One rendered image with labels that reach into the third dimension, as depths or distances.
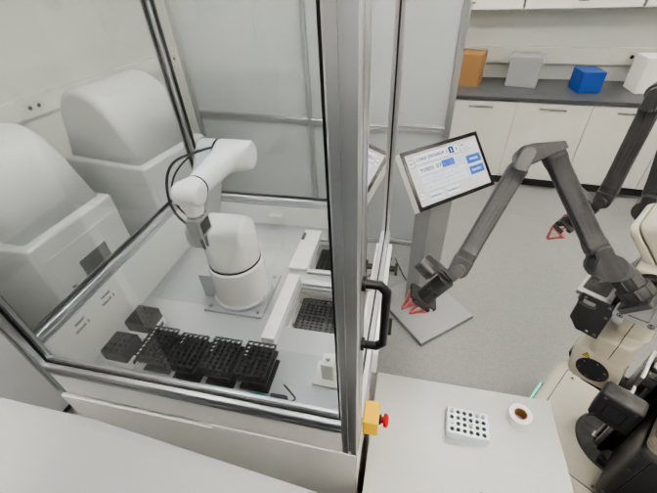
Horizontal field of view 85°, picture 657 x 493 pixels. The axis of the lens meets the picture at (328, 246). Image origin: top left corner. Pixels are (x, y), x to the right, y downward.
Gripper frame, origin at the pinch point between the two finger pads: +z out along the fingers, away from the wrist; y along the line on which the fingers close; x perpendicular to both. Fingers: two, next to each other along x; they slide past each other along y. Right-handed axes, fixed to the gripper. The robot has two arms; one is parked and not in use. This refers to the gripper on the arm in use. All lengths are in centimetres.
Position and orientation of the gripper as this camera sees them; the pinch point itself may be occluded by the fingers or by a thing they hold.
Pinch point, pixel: (407, 309)
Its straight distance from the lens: 131.5
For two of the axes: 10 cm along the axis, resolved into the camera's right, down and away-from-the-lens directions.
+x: -1.9, 6.2, -7.7
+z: -5.1, 6.0, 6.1
